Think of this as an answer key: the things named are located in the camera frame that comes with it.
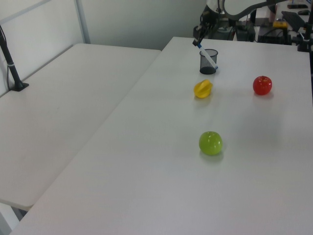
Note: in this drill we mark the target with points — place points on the pink bottle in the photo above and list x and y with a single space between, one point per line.
272 13

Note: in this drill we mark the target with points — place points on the green toy apple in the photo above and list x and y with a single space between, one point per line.
210 143

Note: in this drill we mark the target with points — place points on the black tilted keyboard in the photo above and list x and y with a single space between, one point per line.
293 19

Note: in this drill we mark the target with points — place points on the blue white marker pen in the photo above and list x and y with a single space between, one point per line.
207 56

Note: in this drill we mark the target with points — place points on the black equipment box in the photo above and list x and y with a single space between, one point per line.
274 35

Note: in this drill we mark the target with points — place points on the black mesh pen cup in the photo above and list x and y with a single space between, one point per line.
205 65

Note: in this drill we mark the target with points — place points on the black clamp stand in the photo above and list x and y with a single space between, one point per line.
305 39

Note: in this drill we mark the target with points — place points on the black Franka gripper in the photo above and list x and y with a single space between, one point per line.
209 17

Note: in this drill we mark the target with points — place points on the yellow toy starfruit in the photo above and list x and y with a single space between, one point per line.
202 89

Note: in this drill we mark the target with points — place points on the grey partition frame post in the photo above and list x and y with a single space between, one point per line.
82 20

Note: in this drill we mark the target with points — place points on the red toy apple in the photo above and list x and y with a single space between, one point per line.
262 85

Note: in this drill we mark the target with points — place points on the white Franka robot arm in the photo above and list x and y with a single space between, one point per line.
240 8

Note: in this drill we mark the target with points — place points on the yellow handheld device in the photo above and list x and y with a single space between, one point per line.
280 24

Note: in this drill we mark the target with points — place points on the black camera stand pole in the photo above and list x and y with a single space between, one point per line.
9 64

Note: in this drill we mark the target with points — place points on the black computer mouse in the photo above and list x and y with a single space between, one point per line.
303 11

